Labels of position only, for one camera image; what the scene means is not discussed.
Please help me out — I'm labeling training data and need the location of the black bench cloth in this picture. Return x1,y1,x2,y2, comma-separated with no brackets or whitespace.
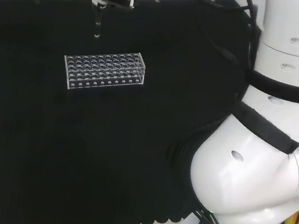
0,0,266,224

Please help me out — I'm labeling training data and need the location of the clear acrylic test tube rack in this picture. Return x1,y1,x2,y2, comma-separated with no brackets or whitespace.
59,41,149,101

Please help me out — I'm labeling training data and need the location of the clear glass test tube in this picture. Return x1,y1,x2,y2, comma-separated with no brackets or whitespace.
91,4,106,40

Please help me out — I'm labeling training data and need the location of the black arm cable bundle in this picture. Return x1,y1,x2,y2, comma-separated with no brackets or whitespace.
230,0,269,78

